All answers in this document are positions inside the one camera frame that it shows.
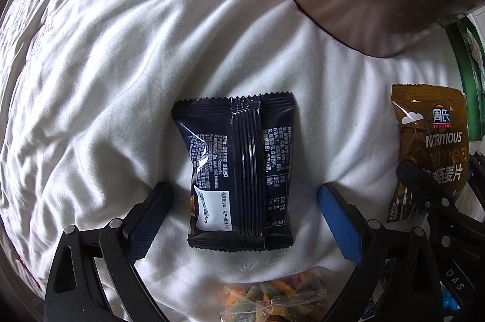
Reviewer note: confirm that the black snack packet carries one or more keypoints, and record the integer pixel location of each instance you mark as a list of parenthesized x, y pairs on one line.
[(235, 170)]

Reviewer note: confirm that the brown oatmeal packet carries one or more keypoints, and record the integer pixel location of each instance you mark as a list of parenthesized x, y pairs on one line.
[(432, 132)]

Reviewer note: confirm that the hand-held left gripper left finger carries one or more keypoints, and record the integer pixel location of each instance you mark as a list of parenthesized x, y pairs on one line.
[(149, 221)]

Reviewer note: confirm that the green tray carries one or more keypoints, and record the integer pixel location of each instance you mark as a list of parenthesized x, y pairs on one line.
[(464, 79)]

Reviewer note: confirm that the clear bag of colourful snacks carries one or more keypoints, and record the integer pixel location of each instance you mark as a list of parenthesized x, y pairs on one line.
[(272, 297)]

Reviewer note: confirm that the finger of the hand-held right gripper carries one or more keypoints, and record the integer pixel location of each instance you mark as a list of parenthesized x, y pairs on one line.
[(478, 170), (424, 181)]

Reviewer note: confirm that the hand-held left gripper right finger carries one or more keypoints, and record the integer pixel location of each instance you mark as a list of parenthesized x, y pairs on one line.
[(339, 223)]

